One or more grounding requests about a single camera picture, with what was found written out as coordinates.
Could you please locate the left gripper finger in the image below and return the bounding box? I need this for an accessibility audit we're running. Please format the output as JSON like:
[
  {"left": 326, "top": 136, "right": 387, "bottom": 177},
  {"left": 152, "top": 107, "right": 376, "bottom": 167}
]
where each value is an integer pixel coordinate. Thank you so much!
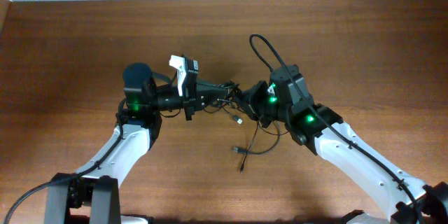
[
  {"left": 197, "top": 80, "right": 231, "bottom": 95},
  {"left": 199, "top": 92, "right": 228, "bottom": 109}
]

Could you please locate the black USB cable thick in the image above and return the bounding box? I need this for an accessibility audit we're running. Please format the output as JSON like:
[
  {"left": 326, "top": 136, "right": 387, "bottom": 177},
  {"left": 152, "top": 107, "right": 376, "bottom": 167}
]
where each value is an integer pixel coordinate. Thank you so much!
[{"left": 202, "top": 82, "right": 283, "bottom": 157}]

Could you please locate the black USB cable thin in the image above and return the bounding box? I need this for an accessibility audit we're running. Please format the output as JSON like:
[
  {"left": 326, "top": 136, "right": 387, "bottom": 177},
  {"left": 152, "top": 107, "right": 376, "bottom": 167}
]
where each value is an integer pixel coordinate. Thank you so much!
[{"left": 206, "top": 80, "right": 260, "bottom": 174}]

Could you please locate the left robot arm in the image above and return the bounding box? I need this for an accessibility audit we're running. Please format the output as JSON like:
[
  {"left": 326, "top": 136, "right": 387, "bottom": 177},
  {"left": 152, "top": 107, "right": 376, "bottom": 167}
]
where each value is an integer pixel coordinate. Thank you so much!
[{"left": 44, "top": 56, "right": 229, "bottom": 223}]

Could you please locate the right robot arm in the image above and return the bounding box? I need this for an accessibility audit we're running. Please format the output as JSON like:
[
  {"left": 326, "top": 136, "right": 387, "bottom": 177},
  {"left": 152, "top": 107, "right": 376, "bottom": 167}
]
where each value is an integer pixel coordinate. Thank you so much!
[{"left": 236, "top": 65, "right": 447, "bottom": 223}]

